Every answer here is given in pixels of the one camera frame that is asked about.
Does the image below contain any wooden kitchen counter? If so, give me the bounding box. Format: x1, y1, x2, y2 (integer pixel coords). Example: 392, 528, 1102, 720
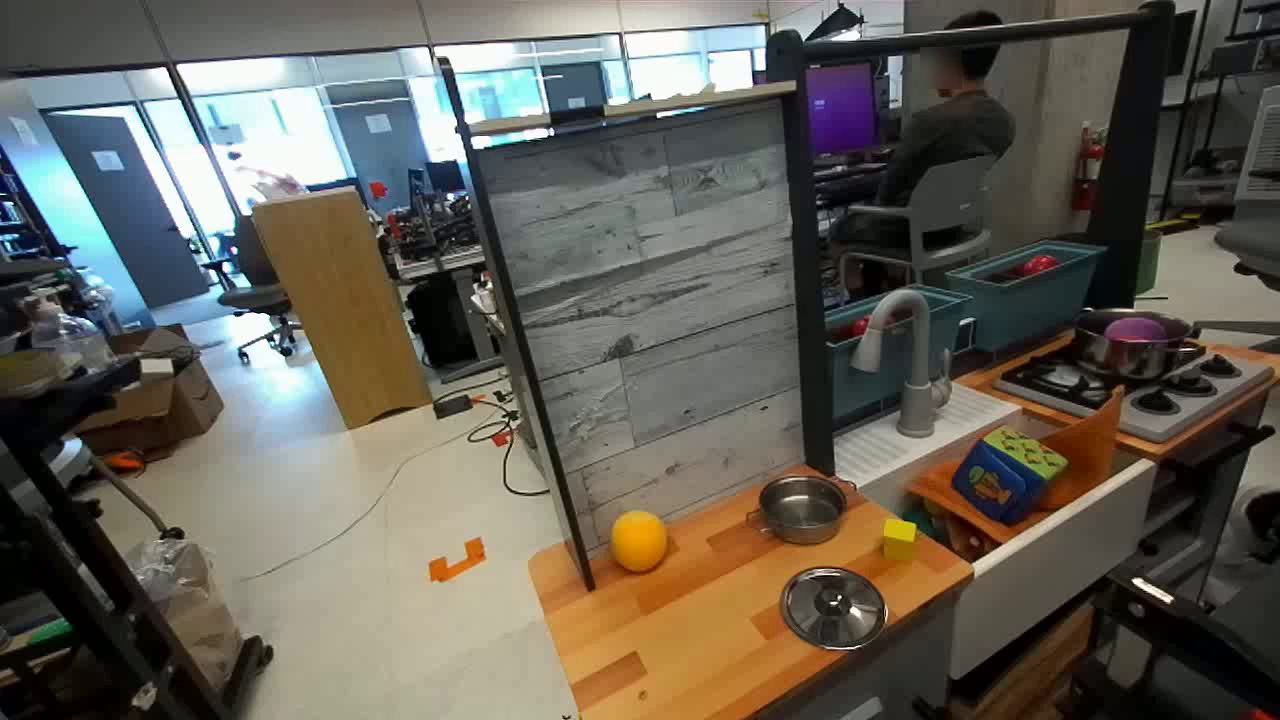
524, 465, 974, 720

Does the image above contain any yellow toy block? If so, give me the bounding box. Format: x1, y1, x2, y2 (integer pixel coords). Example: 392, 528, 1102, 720
877, 514, 923, 564

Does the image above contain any wooden stove counter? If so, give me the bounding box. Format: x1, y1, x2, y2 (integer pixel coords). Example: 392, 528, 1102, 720
954, 323, 1280, 465

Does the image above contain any toy stove top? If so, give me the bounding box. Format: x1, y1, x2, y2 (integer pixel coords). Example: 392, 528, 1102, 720
996, 336, 1274, 450

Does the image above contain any grey wood backsplash panel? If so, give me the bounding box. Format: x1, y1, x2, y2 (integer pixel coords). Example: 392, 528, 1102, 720
466, 82, 820, 556

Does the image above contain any black slanted strut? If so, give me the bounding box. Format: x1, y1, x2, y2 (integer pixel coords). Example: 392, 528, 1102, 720
437, 54, 601, 594

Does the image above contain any orange ball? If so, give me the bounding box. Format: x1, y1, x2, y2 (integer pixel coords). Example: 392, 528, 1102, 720
606, 510, 670, 576

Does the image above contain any steel bowl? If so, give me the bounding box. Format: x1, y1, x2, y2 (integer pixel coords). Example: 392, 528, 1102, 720
756, 471, 850, 548

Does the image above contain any teal plastic bin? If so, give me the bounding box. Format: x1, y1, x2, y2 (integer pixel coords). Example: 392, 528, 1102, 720
820, 284, 967, 429
941, 237, 1110, 355

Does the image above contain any grey faucet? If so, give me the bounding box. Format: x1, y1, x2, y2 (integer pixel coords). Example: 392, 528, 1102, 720
846, 284, 954, 440

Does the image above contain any dark screen behind glass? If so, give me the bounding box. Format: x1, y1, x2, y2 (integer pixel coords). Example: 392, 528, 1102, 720
534, 55, 614, 124

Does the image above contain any wooden board cabinet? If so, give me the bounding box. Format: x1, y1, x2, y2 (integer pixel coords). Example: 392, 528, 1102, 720
249, 186, 437, 432

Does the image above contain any purple lit monitor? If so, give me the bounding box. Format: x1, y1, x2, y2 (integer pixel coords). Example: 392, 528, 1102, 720
799, 55, 882, 164

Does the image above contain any grey plastic chair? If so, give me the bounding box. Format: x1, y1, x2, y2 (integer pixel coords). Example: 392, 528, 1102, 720
837, 151, 1003, 291

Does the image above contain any seated person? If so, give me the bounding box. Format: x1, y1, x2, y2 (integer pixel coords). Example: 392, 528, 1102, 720
832, 8, 1019, 251

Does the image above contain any black office chair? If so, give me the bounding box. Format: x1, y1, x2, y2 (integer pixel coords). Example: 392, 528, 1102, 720
213, 213, 305, 364

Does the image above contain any red fire extinguisher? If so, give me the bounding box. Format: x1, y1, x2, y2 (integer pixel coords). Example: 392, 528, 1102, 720
1069, 122, 1110, 226

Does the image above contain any cardboard box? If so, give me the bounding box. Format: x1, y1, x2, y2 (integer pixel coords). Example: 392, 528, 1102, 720
73, 323, 229, 465

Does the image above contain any steel pot purple lid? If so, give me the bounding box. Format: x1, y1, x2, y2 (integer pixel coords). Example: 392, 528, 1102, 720
1074, 308, 1202, 383

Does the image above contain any clear plastic bag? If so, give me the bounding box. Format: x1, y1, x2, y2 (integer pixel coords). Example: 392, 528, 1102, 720
122, 533, 253, 697

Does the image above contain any grey door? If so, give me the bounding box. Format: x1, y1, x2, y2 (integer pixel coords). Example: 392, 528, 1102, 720
34, 109, 217, 314

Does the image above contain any black metal stand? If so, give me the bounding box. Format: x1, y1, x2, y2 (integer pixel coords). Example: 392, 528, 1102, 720
1062, 569, 1280, 720

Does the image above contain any black metal cart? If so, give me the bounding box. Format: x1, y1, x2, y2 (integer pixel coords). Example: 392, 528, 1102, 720
0, 353, 275, 720

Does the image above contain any grey office chair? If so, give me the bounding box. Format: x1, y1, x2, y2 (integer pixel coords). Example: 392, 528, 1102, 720
1207, 82, 1280, 295

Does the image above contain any floor cable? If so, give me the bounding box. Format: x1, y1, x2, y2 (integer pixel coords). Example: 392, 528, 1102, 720
463, 383, 553, 501

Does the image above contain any black stove cabinet handle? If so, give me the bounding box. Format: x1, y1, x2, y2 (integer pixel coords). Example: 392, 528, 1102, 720
1156, 420, 1274, 471

